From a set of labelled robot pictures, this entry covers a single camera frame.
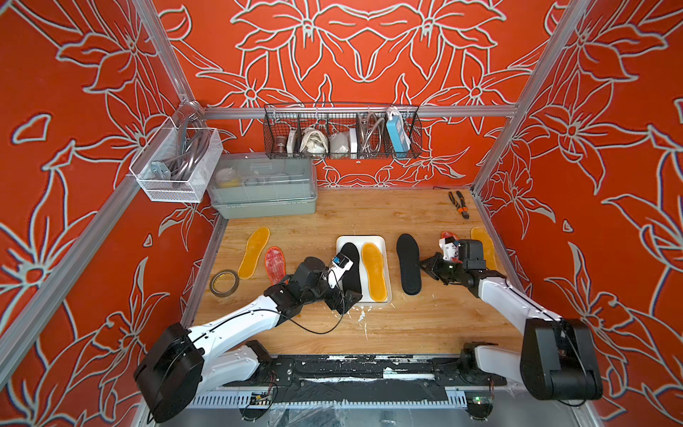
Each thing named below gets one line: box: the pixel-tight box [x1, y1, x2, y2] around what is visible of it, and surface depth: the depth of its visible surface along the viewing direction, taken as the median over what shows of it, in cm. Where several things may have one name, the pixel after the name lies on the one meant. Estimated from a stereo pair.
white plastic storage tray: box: [336, 234, 393, 306], surface depth 96 cm
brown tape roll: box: [208, 269, 241, 299], surface depth 90 cm
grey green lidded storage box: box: [207, 153, 318, 219], surface depth 102 cm
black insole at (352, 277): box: [339, 241, 362, 294], surface depth 92 cm
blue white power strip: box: [385, 115, 411, 159], surface depth 89 cm
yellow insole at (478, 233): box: [470, 226, 499, 272], surface depth 103 cm
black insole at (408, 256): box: [396, 233, 422, 296], surface depth 88 cm
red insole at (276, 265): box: [265, 245, 288, 286], surface depth 99 cm
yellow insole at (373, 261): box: [361, 241, 387, 303], surface depth 95 cm
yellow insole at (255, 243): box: [237, 225, 271, 281], surface depth 100 cm
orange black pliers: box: [448, 190, 470, 220], surface depth 115 cm
